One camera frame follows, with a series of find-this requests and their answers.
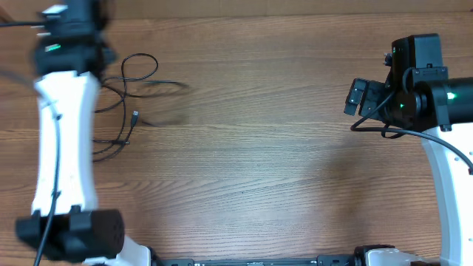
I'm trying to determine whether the black USB cable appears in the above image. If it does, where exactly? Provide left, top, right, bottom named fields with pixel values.
left=91, top=110, right=140, bottom=163

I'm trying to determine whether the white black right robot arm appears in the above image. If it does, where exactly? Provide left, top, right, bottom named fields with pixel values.
left=344, top=33, right=472, bottom=265

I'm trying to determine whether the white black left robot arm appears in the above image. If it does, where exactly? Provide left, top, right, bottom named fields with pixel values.
left=16, top=0, right=157, bottom=265

